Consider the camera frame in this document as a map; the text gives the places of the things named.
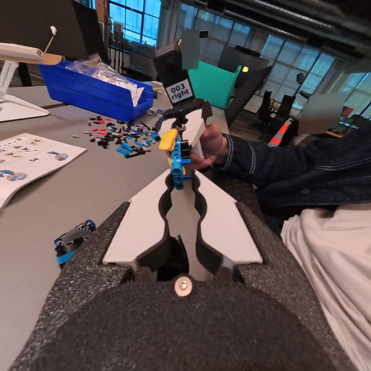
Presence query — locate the blue plastic bin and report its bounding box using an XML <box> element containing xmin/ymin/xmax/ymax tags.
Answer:
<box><xmin>38</xmin><ymin>60</ymin><xmax>154</xmax><ymax>123</ymax></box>

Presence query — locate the black partition panel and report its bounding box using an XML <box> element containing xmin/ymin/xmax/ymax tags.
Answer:
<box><xmin>0</xmin><ymin>0</ymin><xmax>108</xmax><ymax>61</ymax></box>

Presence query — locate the black tilted panel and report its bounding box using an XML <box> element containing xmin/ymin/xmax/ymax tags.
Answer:
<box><xmin>225</xmin><ymin>66</ymin><xmax>273</xmax><ymax>128</ymax></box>

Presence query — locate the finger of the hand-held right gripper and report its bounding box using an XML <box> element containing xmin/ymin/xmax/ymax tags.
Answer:
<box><xmin>182</xmin><ymin>109</ymin><xmax>207</xmax><ymax>154</ymax></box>
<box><xmin>158</xmin><ymin>116</ymin><xmax>178</xmax><ymax>141</ymax></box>

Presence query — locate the orange traffic cone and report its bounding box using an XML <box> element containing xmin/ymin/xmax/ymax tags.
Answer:
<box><xmin>268</xmin><ymin>122</ymin><xmax>290</xmax><ymax>147</ymax></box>

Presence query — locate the person's right hand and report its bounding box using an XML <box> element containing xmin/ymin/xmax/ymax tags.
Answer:
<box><xmin>185</xmin><ymin>123</ymin><xmax>230</xmax><ymax>171</ymax></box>

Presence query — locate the white garment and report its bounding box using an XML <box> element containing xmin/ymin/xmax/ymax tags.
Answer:
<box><xmin>281</xmin><ymin>203</ymin><xmax>371</xmax><ymax>371</ymax></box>

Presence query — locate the white desk lamp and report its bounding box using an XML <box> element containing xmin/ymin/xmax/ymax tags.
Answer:
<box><xmin>0</xmin><ymin>26</ymin><xmax>63</xmax><ymax>123</ymax></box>

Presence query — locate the black monitor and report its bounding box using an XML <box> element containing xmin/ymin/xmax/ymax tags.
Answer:
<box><xmin>218</xmin><ymin>45</ymin><xmax>271</xmax><ymax>87</ymax></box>

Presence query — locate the dark denim jacket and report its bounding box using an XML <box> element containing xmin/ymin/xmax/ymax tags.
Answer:
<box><xmin>256</xmin><ymin>174</ymin><xmax>371</xmax><ymax>237</ymax></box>

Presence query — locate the clear plastic bags bundle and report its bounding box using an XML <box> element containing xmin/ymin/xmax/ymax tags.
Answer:
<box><xmin>65</xmin><ymin>59</ymin><xmax>145</xmax><ymax>108</ymax></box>

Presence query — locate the open instruction booklet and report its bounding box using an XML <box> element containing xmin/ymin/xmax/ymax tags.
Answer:
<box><xmin>0</xmin><ymin>133</ymin><xmax>87</xmax><ymax>210</ymax></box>

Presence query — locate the pile of loose brick pieces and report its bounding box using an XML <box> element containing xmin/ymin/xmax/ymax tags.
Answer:
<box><xmin>72</xmin><ymin>115</ymin><xmax>161</xmax><ymax>158</ymax></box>

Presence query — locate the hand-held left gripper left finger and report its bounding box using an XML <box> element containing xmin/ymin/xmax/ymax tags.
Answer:
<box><xmin>103</xmin><ymin>169</ymin><xmax>177</xmax><ymax>265</ymax></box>

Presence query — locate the black office chair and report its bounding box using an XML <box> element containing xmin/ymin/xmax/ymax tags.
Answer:
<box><xmin>249</xmin><ymin>90</ymin><xmax>273</xmax><ymax>131</ymax></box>
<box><xmin>274</xmin><ymin>94</ymin><xmax>296</xmax><ymax>122</ymax></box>

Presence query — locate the blue yellow brick assembly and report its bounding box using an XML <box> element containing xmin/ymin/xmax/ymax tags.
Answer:
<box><xmin>159</xmin><ymin>129</ymin><xmax>193</xmax><ymax>191</ymax></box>

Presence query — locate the black blue gear brick assembly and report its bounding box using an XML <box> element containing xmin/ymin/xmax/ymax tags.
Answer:
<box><xmin>54</xmin><ymin>219</ymin><xmax>97</xmax><ymax>268</ymax></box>

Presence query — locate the teal plastic bin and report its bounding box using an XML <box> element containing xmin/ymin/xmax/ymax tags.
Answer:
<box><xmin>188</xmin><ymin>61</ymin><xmax>242</xmax><ymax>110</ymax></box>

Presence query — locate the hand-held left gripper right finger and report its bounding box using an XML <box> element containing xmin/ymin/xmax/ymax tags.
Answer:
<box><xmin>192</xmin><ymin>169</ymin><xmax>264</xmax><ymax>274</ymax></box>

